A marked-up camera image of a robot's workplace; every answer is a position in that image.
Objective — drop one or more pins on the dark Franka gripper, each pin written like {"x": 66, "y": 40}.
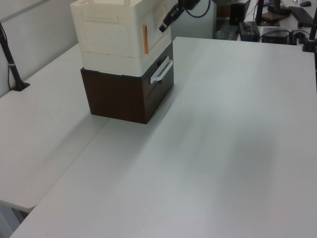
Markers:
{"x": 175, "y": 13}

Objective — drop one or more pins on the cream cabinet door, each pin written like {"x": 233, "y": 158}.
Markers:
{"x": 156, "y": 39}

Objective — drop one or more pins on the cream plastic storage cabinet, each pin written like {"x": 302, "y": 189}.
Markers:
{"x": 106, "y": 32}

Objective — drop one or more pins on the clear glass container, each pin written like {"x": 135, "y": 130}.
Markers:
{"x": 222, "y": 35}

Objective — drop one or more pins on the black computer tower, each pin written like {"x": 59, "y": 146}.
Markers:
{"x": 239, "y": 12}

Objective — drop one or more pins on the dark brown plain drawer front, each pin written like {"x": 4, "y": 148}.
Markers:
{"x": 156, "y": 104}

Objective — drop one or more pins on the black power supply box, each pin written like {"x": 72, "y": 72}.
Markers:
{"x": 248, "y": 31}

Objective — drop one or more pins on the dark brown wooden drawer box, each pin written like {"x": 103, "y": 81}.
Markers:
{"x": 116, "y": 99}

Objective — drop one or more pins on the black flat electronics box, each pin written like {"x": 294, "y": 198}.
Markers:
{"x": 276, "y": 36}

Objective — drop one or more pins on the black monitor stand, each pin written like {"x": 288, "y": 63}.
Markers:
{"x": 278, "y": 8}

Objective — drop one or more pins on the black keyboard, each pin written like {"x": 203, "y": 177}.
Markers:
{"x": 303, "y": 13}

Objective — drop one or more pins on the dark computer mouse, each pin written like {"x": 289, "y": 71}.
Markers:
{"x": 305, "y": 3}

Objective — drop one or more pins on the black stand with white band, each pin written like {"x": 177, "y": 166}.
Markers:
{"x": 12, "y": 67}

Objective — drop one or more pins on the black clamped camera stand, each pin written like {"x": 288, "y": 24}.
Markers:
{"x": 310, "y": 41}

